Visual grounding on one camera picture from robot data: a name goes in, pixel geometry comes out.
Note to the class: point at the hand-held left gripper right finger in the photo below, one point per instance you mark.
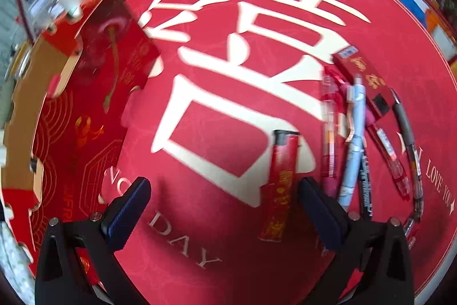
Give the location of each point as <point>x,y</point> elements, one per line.
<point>321,215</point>

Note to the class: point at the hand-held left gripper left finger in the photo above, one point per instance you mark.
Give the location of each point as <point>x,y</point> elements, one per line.
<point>128,212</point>

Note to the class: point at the red lighter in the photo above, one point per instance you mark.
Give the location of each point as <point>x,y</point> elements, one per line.
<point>280,183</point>

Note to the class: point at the black marker pen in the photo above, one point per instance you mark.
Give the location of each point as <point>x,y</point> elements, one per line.
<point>366,183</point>

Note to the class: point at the red clear click pen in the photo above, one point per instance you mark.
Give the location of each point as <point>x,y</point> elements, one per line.
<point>327,155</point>

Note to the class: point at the light blue pen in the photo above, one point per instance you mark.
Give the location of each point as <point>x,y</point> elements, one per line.
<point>351,162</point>

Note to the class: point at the red cardboard gift box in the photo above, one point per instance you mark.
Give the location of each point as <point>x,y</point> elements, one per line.
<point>89,130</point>

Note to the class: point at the pink clear pen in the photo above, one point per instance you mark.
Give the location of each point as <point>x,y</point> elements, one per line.
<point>389,155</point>

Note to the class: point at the black clear gel pen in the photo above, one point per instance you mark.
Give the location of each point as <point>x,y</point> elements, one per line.
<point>405,122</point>

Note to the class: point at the long red packet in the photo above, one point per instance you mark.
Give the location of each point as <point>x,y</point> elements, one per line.
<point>364,80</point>

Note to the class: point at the red round printed mat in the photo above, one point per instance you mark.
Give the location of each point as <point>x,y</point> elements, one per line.
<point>232,273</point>

